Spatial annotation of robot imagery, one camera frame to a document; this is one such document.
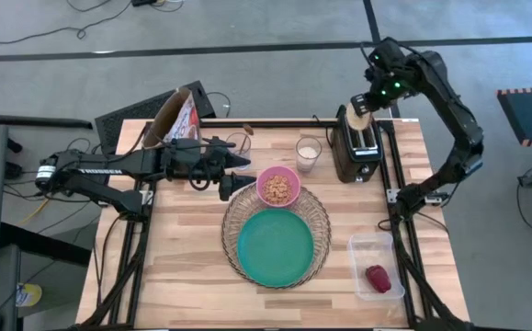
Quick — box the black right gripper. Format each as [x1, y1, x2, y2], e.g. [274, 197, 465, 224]
[350, 63, 410, 118]

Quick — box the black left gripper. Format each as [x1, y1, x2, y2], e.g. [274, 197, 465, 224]
[186, 136, 258, 202]

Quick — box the beige bagel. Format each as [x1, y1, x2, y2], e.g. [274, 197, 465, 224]
[345, 102, 373, 133]

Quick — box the thin wooden spoon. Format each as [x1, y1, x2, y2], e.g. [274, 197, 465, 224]
[239, 122, 255, 155]

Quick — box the pumpkin cereal cardboard box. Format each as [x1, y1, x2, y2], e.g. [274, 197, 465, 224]
[141, 86, 202, 151]

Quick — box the dark red fruit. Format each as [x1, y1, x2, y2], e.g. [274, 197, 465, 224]
[364, 264, 392, 295]

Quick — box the pink plastic bowl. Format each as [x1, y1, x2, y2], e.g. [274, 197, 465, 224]
[255, 165, 302, 209]

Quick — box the round woven wicker placemat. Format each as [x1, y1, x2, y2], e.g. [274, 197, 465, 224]
[221, 182, 333, 291]

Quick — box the pile of cereal rings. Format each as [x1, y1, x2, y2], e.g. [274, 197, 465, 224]
[263, 174, 294, 206]

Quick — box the black two-slot toaster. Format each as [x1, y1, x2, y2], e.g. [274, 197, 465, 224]
[330, 104, 385, 185]

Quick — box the clear glass of milk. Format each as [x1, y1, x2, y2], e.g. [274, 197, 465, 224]
[295, 135, 323, 175]

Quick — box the teal plastic plate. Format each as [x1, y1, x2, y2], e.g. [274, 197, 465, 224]
[236, 208, 316, 288]

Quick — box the black perforated floor mat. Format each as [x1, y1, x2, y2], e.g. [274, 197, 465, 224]
[94, 80, 218, 153]

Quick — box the clear plastic container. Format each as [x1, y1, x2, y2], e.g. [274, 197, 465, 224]
[346, 231, 406, 302]

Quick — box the black floor bar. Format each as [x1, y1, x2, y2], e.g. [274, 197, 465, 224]
[0, 111, 94, 131]

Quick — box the black toaster cord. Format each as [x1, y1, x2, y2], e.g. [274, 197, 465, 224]
[311, 114, 336, 149]

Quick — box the yellow cable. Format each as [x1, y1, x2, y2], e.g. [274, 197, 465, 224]
[17, 184, 64, 226]

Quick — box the long black floor cable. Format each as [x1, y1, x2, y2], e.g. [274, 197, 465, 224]
[0, 0, 134, 54]

